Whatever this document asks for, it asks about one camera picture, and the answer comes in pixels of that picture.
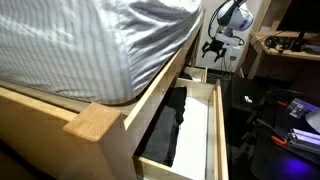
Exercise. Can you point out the wooden bed frame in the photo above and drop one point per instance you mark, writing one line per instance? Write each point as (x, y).
(69, 139)

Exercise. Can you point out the grey folded garment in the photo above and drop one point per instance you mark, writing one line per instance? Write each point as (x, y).
(161, 144)

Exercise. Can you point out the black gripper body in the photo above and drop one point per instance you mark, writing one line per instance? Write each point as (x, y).
(214, 46)

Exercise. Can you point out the black monitor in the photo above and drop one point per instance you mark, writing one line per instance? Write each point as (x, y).
(302, 16)

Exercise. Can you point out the wooden drawer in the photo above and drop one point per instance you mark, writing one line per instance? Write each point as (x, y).
(201, 144)
(195, 74)

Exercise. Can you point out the black camera tripod rig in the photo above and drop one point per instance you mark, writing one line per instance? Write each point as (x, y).
(261, 137)

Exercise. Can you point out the wooden desk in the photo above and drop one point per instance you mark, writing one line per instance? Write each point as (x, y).
(257, 41)

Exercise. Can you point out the grey striped mattress sheet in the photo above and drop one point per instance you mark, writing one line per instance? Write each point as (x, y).
(104, 51)

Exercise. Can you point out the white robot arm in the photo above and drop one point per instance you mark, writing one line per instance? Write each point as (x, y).
(230, 16)

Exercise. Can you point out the black clothing in drawer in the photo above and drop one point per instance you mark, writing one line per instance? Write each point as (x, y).
(177, 100)

